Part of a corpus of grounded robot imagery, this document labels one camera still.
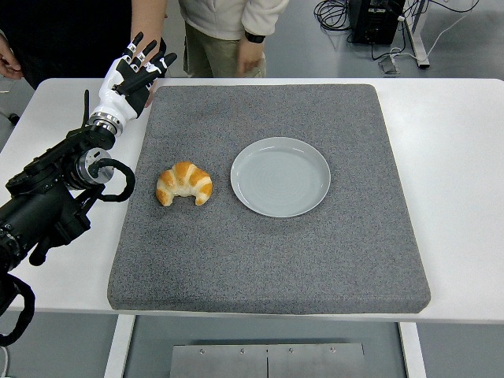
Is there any person's hand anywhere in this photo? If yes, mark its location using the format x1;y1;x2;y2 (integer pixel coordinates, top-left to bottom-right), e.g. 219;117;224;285
0;29;24;80
142;35;169;109
237;37;267;76

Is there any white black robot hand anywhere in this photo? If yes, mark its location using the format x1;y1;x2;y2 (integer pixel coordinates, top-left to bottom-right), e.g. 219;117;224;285
91;31;178;122

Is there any golden croissant bread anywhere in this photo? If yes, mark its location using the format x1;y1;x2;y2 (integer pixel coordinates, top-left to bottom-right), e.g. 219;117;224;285
155;161;214;207

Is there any round grey plate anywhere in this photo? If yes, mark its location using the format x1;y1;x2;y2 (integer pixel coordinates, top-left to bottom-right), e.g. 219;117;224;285
230;136;332;219

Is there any grey metal plate with screws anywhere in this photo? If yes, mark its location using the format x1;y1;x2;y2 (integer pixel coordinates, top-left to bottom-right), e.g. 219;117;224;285
169;343;366;378

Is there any person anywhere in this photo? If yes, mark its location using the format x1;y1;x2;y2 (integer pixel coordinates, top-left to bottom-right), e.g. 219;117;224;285
0;0;135;91
179;0;291;79

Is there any black computer tower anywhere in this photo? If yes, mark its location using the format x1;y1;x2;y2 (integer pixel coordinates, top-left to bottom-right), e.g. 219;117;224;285
348;0;406;45

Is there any small clear floor box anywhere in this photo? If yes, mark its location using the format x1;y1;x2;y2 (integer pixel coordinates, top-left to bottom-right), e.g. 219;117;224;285
378;54;402;76

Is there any white desk leg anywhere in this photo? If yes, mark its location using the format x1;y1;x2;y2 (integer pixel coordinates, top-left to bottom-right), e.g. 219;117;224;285
405;0;431;70

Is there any grey speckled mat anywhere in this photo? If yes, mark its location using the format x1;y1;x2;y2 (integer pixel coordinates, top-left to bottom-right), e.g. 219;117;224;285
106;83;432;316

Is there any white table leg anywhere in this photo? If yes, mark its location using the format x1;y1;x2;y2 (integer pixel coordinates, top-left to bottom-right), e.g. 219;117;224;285
398;321;428;378
103;314;137;378

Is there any black cable bundle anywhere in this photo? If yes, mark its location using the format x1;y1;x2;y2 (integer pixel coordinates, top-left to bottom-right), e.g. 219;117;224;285
313;0;354;32

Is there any thin white cable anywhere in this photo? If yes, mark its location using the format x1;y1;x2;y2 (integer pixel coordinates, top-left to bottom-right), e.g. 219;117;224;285
391;0;481;62

